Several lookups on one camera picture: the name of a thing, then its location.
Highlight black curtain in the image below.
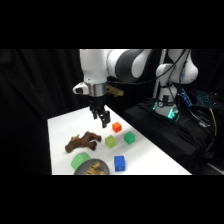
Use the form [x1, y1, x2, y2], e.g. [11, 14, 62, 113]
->
[0, 49, 224, 176]

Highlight green status light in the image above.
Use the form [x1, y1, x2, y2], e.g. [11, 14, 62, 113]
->
[167, 107, 181, 122]

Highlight green cylinder cup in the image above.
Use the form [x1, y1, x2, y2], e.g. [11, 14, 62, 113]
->
[70, 151, 92, 171]

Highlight yellow cable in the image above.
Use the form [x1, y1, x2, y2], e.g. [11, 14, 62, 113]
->
[209, 107, 218, 137]

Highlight red block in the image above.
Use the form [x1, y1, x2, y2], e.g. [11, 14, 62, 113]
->
[111, 121, 123, 134]

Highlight blue lit keyboard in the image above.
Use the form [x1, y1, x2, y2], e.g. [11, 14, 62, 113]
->
[195, 91, 220, 108]

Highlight tan food pieces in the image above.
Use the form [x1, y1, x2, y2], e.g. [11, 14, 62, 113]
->
[85, 161, 107, 176]

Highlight lime green block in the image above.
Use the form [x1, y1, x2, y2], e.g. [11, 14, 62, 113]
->
[104, 134, 118, 150]

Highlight grey bowl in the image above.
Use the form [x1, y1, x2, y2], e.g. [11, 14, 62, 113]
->
[73, 158, 111, 176]

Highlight black draped robot stand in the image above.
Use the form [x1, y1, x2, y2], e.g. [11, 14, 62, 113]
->
[123, 99, 224, 176]

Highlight blue block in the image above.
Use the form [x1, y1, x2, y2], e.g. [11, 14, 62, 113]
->
[113, 155, 127, 173]

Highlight brown plush toy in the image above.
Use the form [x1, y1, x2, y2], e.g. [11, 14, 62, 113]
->
[64, 130, 103, 154]

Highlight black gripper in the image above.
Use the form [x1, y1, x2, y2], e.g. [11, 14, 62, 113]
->
[88, 95, 111, 129]

